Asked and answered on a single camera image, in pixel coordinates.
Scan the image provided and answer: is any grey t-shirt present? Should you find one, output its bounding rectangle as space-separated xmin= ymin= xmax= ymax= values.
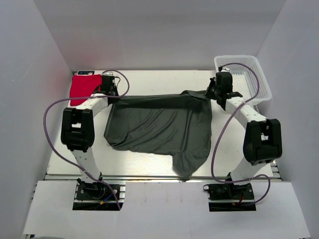
xmin=104 ymin=90 xmax=212 ymax=179

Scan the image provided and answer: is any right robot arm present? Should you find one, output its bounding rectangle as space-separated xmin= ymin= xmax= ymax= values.
xmin=205 ymin=71 xmax=283 ymax=199

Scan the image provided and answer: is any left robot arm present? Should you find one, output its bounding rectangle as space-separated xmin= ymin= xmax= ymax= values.
xmin=61 ymin=75 xmax=119 ymax=199

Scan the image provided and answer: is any white plastic basket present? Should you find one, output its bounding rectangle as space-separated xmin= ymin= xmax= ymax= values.
xmin=214 ymin=55 xmax=272 ymax=106

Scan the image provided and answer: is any blue label sticker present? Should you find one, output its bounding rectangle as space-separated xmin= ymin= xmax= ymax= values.
xmin=77 ymin=71 xmax=95 ymax=75

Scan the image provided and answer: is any folded red t-shirt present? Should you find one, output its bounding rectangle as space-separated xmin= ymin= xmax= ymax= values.
xmin=69 ymin=75 xmax=102 ymax=98

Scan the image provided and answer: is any aluminium table edge rail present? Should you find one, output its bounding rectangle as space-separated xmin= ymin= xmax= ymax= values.
xmin=44 ymin=175 xmax=282 ymax=182

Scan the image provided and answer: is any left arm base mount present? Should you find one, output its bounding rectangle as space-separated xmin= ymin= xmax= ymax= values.
xmin=72 ymin=178 xmax=124 ymax=211

